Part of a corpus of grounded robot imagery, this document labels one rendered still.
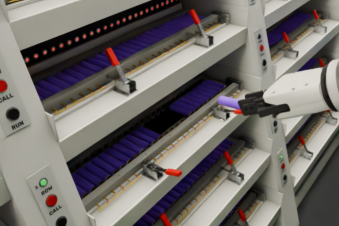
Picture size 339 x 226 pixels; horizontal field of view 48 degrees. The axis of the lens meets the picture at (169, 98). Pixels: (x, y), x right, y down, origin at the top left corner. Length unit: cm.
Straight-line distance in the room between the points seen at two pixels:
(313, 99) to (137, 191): 38
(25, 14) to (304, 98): 43
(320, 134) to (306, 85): 101
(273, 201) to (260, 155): 19
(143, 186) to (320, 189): 94
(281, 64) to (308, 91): 66
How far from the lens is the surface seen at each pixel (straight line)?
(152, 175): 79
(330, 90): 60
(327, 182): 162
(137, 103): 72
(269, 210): 126
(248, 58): 106
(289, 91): 62
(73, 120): 66
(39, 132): 60
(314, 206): 151
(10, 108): 57
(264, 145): 116
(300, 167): 143
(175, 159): 84
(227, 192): 103
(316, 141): 157
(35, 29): 60
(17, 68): 58
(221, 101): 74
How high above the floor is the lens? 95
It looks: 20 degrees down
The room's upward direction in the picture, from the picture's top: 16 degrees counter-clockwise
